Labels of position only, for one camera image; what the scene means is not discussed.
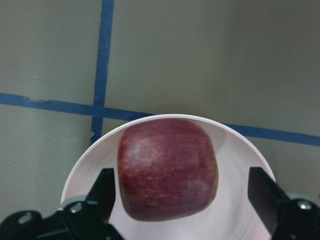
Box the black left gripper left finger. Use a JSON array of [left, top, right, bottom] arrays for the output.
[[0, 168, 123, 240]]

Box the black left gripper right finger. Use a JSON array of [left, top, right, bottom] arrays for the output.
[[247, 167, 320, 240]]

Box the red apple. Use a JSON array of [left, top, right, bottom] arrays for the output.
[[117, 118, 219, 222]]

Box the pink plate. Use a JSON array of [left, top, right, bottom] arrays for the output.
[[61, 114, 273, 240]]

